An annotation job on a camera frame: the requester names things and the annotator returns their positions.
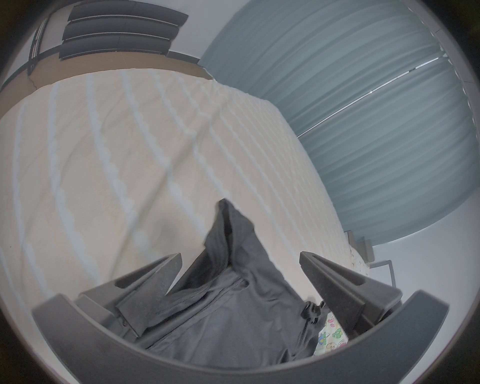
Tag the grey bedside table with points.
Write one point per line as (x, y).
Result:
(362, 247)

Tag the bed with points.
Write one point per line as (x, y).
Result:
(131, 168)

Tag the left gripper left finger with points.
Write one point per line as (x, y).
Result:
(150, 279)

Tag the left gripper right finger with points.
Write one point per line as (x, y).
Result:
(345, 292)

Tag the white printed pyjama garment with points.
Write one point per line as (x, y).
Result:
(332, 335)

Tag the black T-shirt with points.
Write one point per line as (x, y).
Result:
(232, 307)

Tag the blue-green curtain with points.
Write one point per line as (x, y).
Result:
(405, 157)
(300, 52)

